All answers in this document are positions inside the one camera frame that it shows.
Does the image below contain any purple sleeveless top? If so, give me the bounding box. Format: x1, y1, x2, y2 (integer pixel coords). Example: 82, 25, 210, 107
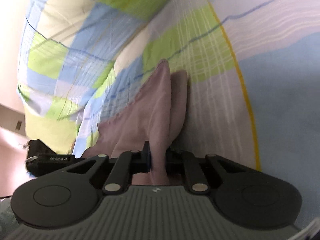
82, 60, 188, 185

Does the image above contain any checkered blue green bedsheet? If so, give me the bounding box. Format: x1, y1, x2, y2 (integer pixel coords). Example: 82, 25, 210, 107
18, 0, 319, 228

